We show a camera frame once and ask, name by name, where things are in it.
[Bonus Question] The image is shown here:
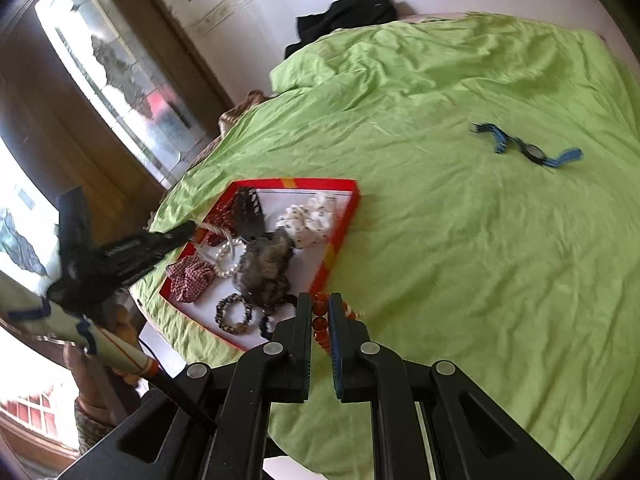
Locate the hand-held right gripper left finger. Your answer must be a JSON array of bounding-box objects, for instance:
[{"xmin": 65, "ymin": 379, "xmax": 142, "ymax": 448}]
[{"xmin": 59, "ymin": 291, "xmax": 314, "ymax": 480}]

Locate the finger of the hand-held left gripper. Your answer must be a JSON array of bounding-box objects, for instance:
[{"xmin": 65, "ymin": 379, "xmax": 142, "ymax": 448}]
[{"xmin": 145, "ymin": 222, "xmax": 199, "ymax": 262}]

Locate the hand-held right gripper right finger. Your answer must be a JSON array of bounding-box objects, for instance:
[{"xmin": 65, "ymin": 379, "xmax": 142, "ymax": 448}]
[{"xmin": 327, "ymin": 292, "xmax": 574, "ymax": 480}]

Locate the orange beaded bracelet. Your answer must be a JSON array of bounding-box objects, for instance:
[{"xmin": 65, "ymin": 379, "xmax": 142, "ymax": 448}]
[{"xmin": 310, "ymin": 292, "xmax": 364, "ymax": 357}]

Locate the cream curved hair accessory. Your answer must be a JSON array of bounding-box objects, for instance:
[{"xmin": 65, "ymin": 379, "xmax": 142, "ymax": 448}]
[{"xmin": 196, "ymin": 219, "xmax": 236, "ymax": 252}]

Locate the white pearl bracelet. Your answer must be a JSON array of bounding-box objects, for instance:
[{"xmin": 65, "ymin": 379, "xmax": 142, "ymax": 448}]
[{"xmin": 214, "ymin": 239, "xmax": 249, "ymax": 279}]

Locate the red tray with white inside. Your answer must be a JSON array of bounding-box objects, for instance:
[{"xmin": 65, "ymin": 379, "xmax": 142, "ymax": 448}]
[{"xmin": 159, "ymin": 177, "xmax": 362, "ymax": 354}]

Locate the speckled beaded bracelet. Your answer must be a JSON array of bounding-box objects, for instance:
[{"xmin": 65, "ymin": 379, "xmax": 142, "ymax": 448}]
[{"xmin": 214, "ymin": 293, "xmax": 254, "ymax": 337}]

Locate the grey fur scrunchie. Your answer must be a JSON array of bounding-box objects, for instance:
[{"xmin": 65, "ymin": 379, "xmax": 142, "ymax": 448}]
[{"xmin": 231, "ymin": 229, "xmax": 297, "ymax": 308}]

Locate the person's left forearm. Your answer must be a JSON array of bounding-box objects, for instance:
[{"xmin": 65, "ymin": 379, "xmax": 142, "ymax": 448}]
[{"xmin": 74, "ymin": 396, "xmax": 120, "ymax": 455}]

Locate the person's left hand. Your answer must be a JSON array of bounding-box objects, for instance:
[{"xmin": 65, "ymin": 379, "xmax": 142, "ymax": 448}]
[{"xmin": 62, "ymin": 305, "xmax": 147, "ymax": 413}]

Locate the red checkered scrunchie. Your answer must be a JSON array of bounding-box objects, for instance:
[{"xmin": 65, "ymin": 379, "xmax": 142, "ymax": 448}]
[{"xmin": 166, "ymin": 255, "xmax": 217, "ymax": 304}]

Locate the dark red scrunchie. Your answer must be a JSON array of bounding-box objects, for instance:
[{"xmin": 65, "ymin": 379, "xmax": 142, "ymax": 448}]
[{"xmin": 204, "ymin": 187, "xmax": 242, "ymax": 247}]

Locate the glass window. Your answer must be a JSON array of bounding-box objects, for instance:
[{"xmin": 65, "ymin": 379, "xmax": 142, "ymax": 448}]
[
  {"xmin": 0, "ymin": 144, "xmax": 62, "ymax": 287},
  {"xmin": 34, "ymin": 0, "xmax": 214, "ymax": 187}
]

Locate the white dotted scrunchie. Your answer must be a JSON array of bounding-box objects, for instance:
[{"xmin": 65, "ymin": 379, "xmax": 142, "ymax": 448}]
[
  {"xmin": 304, "ymin": 192, "xmax": 343, "ymax": 241},
  {"xmin": 276, "ymin": 203, "xmax": 321, "ymax": 252}
]

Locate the brown patterned cloth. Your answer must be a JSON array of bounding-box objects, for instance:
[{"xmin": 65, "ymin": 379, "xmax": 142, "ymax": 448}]
[{"xmin": 216, "ymin": 89, "xmax": 267, "ymax": 137}]

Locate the green blanket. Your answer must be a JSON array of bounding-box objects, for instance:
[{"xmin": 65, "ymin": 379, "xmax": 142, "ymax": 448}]
[{"xmin": 129, "ymin": 12, "xmax": 640, "ymax": 480}]

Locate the dark cloth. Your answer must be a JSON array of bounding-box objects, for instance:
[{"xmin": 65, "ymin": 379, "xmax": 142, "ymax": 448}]
[{"xmin": 284, "ymin": 0, "xmax": 399, "ymax": 59}]

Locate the blue strap wristwatch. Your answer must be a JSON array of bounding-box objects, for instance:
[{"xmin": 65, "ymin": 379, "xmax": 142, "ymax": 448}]
[{"xmin": 470, "ymin": 122, "xmax": 584, "ymax": 169}]

